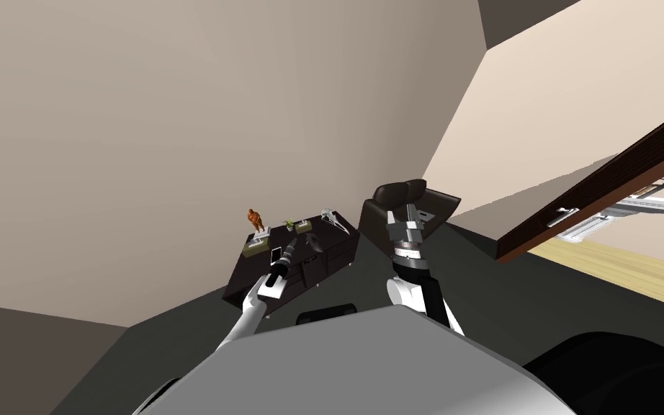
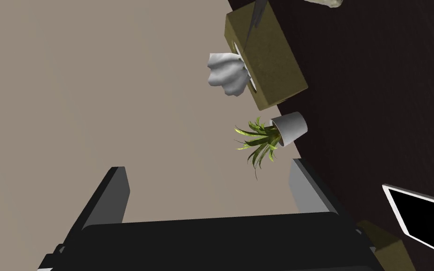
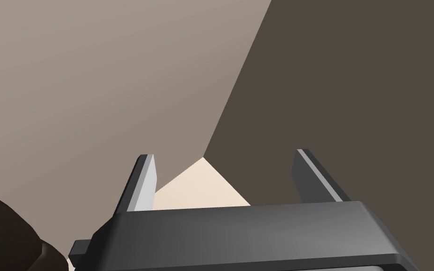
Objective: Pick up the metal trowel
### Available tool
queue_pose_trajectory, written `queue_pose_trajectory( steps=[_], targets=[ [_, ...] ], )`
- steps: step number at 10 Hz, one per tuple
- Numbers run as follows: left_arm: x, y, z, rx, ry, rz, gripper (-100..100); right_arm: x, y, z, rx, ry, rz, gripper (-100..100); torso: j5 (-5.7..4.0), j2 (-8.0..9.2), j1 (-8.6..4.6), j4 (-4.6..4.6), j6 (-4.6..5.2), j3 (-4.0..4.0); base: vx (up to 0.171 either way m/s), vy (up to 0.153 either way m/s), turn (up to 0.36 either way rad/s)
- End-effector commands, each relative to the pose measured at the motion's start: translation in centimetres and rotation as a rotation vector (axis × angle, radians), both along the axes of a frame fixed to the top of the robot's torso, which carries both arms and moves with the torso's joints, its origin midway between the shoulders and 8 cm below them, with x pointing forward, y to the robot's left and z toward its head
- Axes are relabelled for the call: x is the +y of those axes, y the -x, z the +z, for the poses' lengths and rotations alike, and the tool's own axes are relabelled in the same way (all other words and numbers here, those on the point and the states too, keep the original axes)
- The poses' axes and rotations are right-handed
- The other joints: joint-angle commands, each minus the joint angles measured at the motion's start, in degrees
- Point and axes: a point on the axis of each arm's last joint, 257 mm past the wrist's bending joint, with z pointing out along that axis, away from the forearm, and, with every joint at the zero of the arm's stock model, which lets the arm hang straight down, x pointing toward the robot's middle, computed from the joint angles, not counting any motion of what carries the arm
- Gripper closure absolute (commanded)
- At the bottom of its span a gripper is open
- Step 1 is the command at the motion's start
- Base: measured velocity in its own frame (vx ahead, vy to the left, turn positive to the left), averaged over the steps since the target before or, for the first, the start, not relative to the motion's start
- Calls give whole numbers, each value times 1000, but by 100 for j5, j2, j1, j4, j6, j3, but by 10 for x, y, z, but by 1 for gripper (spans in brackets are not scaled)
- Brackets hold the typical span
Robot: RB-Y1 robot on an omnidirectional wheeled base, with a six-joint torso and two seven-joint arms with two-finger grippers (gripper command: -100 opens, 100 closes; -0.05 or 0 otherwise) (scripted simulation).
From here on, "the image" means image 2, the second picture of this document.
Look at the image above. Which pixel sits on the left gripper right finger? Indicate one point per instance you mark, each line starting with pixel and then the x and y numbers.
pixel 307 194

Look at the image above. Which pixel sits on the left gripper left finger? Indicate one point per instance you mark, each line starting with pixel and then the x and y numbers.
pixel 106 199

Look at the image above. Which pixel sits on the green plant in white pot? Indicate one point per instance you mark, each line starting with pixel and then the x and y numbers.
pixel 290 128

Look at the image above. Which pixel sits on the olive block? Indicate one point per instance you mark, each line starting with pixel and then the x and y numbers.
pixel 388 246

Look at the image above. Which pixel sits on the dark brown table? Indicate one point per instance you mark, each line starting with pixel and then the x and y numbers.
pixel 371 94

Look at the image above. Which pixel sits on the white-framed black tablet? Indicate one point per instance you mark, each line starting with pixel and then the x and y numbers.
pixel 431 218

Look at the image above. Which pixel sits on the olive tissue box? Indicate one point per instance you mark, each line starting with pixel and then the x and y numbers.
pixel 273 64

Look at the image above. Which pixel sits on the white lumpy object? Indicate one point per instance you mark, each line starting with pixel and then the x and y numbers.
pixel 326 2

